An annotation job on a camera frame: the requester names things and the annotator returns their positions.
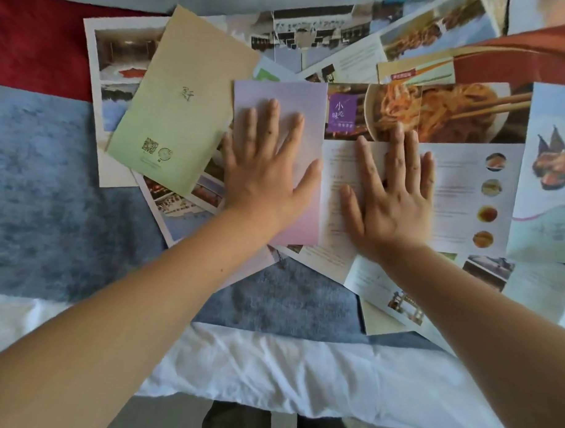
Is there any red cover brochure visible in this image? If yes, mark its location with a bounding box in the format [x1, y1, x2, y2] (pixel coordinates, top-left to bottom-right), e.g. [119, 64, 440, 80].
[376, 13, 565, 91]

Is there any pale green leaflet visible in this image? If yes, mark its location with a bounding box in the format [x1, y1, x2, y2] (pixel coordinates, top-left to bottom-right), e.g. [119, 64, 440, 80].
[103, 2, 262, 200]

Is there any white hotel bed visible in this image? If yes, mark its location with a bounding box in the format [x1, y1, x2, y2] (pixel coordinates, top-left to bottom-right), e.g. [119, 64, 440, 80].
[0, 275, 565, 428]

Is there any person's left hand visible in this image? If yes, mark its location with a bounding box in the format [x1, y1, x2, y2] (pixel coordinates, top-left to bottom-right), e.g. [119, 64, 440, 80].
[217, 97, 325, 228]

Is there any purple crab picture brochure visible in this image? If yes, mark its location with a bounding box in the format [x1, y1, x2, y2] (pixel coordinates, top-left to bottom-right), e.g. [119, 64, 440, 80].
[228, 71, 565, 264]

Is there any person's right hand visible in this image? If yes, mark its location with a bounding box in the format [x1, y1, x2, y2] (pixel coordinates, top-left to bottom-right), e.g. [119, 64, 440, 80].
[335, 121, 438, 269]

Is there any person's left forearm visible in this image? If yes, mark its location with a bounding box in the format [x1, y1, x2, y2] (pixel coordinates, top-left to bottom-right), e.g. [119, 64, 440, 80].
[0, 201, 286, 428]

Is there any red and blue bed runner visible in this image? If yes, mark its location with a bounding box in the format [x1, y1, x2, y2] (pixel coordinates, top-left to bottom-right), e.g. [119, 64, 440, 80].
[0, 0, 462, 352]

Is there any person's right forearm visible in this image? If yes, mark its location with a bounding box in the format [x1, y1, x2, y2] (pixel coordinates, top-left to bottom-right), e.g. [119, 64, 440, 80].
[367, 242, 565, 428]

